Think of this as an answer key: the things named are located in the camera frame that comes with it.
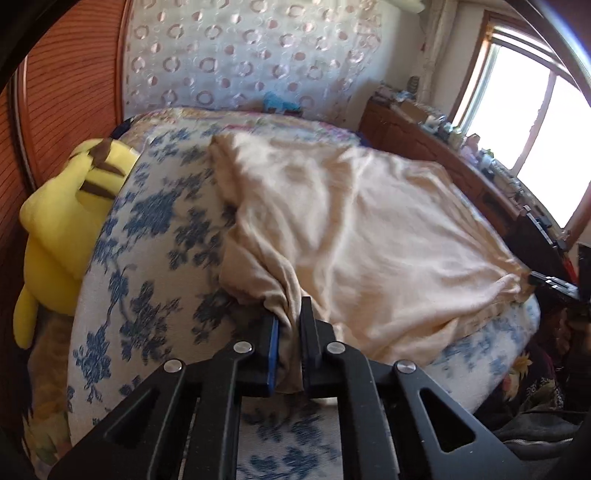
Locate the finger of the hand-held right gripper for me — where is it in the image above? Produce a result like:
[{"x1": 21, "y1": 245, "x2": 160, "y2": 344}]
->
[
  {"x1": 529, "y1": 271, "x2": 580, "y2": 298},
  {"x1": 505, "y1": 207, "x2": 570, "y2": 278}
]

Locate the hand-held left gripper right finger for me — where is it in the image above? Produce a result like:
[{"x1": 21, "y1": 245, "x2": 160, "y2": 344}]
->
[{"x1": 300, "y1": 296, "x2": 526, "y2": 480}]

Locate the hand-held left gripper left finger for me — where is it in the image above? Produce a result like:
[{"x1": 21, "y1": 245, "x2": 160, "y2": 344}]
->
[{"x1": 48, "y1": 318, "x2": 280, "y2": 480}]

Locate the beige t-shirt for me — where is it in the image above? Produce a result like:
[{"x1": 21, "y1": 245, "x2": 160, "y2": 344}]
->
[{"x1": 210, "y1": 134, "x2": 539, "y2": 395}]

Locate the dark floral cloth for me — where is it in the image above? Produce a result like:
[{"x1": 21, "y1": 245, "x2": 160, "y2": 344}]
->
[{"x1": 480, "y1": 339, "x2": 591, "y2": 462}]

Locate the row of small containers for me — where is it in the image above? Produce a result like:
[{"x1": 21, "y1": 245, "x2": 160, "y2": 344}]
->
[{"x1": 374, "y1": 76, "x2": 532, "y2": 204}]

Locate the window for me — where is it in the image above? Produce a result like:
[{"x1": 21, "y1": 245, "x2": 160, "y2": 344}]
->
[{"x1": 450, "y1": 14, "x2": 591, "y2": 232}]

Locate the blue floral white quilt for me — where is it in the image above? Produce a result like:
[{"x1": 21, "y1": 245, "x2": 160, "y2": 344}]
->
[{"x1": 67, "y1": 124, "x2": 541, "y2": 480}]

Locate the wooden cabinet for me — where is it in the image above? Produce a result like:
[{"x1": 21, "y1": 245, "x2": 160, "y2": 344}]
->
[{"x1": 359, "y1": 99, "x2": 532, "y2": 232}]

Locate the cardboard box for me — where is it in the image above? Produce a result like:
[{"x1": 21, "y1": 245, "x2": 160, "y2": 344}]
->
[{"x1": 399, "y1": 99, "x2": 428, "y2": 119}]

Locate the yellow plush toy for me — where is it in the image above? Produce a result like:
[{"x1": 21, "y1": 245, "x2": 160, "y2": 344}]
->
[{"x1": 13, "y1": 137, "x2": 141, "y2": 349}]

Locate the circle patterned sheer curtain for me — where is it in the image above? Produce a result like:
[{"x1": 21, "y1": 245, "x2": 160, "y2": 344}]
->
[{"x1": 122, "y1": 0, "x2": 384, "y2": 125}]

